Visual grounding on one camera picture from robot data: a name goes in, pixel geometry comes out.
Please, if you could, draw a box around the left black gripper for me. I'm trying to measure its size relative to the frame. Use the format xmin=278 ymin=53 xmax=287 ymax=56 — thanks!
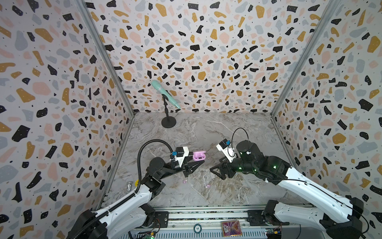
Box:
xmin=160 ymin=152 xmax=205 ymax=182

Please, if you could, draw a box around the pink earbud case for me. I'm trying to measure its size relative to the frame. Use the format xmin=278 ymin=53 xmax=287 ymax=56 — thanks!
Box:
xmin=193 ymin=151 xmax=206 ymax=161

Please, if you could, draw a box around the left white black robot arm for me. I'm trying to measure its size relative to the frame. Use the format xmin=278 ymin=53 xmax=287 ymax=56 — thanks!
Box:
xmin=67 ymin=157 xmax=204 ymax=239

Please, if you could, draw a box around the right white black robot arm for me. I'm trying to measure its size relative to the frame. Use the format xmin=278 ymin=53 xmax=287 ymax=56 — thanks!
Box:
xmin=210 ymin=139 xmax=364 ymax=239

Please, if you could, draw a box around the black microphone stand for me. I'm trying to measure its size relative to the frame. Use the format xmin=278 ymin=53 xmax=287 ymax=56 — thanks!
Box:
xmin=161 ymin=94 xmax=176 ymax=128

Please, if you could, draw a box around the colourful square card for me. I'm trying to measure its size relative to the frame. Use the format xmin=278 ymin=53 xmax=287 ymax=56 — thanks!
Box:
xmin=221 ymin=220 xmax=242 ymax=237

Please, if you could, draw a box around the round black white button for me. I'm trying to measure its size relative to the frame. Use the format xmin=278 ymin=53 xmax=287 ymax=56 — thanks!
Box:
xmin=194 ymin=224 xmax=202 ymax=234

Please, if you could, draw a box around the mint green microphone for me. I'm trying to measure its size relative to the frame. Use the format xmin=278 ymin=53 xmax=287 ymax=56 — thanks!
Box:
xmin=151 ymin=80 xmax=181 ymax=109

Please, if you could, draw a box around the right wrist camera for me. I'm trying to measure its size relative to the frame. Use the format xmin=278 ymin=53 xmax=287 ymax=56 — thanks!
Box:
xmin=216 ymin=138 xmax=237 ymax=163

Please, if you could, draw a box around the left black corrugated cable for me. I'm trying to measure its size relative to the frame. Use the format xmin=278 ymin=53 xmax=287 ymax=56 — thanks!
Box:
xmin=70 ymin=139 xmax=174 ymax=239

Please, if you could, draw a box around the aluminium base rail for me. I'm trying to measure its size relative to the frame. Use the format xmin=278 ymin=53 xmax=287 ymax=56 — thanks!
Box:
xmin=98 ymin=205 xmax=335 ymax=239

